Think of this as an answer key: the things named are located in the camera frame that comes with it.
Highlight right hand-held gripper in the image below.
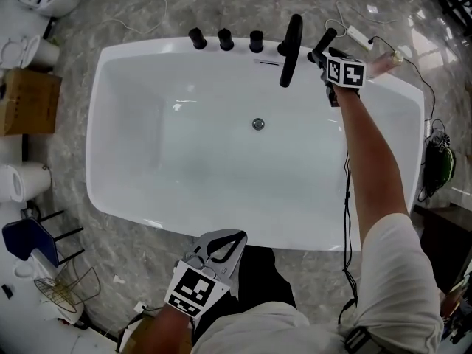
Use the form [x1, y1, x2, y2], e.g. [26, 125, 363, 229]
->
[310, 47, 367, 108]

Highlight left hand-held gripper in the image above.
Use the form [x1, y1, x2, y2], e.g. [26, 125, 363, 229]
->
[164, 228, 249, 319]

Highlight person's left forearm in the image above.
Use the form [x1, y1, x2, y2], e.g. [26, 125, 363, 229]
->
[142, 302, 195, 354]

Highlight person's right forearm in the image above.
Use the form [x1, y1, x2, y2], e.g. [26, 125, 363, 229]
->
[337, 83, 410, 243]

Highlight white bathtub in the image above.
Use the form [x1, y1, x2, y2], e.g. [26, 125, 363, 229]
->
[85, 36, 426, 252]

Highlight black curved faucet spout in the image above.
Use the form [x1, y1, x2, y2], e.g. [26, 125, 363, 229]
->
[278, 13, 304, 89]

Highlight white power strip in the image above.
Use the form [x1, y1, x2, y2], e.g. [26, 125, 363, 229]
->
[345, 24, 374, 49]

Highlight person's black trousers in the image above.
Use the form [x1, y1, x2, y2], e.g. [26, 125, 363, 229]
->
[191, 245, 298, 341]

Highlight pink soap pump bottle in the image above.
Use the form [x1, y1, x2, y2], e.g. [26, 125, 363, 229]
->
[364, 49, 405, 80]

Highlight black faucet knob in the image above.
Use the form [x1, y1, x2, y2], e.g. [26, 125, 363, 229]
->
[249, 29, 264, 53]
[217, 29, 235, 51]
[188, 27, 208, 50]

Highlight green black bag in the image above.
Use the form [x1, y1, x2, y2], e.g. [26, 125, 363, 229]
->
[418, 118, 457, 202]

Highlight person's white shirt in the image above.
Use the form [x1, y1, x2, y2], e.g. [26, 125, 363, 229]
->
[191, 212, 445, 354]

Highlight blue chair with black legs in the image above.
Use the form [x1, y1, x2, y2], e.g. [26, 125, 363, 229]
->
[1, 209, 86, 268]

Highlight brown cardboard box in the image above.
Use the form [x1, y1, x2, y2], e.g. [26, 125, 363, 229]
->
[0, 68, 63, 136]

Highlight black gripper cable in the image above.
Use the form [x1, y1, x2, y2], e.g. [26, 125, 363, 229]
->
[337, 152, 359, 326]

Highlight gold wire basket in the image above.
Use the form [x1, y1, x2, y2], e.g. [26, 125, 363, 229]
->
[33, 265, 103, 322]

